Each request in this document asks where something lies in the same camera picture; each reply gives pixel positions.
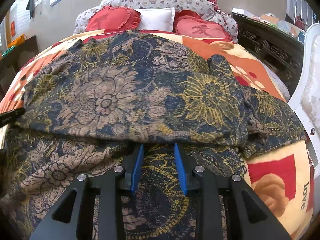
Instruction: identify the white square pillow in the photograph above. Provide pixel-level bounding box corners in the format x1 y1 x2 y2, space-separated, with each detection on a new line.
137 8 176 32

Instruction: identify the dark floral patterned garment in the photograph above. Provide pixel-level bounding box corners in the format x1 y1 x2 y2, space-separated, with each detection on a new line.
0 29 307 240

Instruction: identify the floral padded headboard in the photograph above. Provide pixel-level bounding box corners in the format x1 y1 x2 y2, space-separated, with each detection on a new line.
74 0 238 43

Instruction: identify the orange basket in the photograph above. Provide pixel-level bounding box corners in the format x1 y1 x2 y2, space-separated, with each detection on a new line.
7 34 28 48

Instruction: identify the dark wooden side table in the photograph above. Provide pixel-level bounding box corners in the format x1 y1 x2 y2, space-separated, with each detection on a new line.
0 35 39 99

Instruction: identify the right red heart pillow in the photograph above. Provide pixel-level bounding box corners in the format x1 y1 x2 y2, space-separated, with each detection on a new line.
173 10 233 41

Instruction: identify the orange patchwork bed blanket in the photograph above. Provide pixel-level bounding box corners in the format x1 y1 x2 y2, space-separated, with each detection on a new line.
0 29 316 238

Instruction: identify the white upholstered chair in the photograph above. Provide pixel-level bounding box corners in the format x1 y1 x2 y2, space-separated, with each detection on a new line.
287 23 320 178

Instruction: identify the red wall sticker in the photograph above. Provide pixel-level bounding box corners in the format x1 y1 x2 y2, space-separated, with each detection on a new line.
10 21 16 37

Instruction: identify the red heart pillow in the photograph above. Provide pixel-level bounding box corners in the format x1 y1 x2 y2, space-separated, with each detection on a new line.
86 5 141 31
173 10 233 41

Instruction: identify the dark hanging cloth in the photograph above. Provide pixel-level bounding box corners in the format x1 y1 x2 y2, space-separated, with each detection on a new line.
26 0 35 19

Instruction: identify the left red heart pillow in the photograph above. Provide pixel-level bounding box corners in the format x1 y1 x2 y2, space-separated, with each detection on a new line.
86 5 141 31

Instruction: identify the dark carved wooden cabinet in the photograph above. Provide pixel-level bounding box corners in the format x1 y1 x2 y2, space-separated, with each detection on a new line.
233 14 304 95

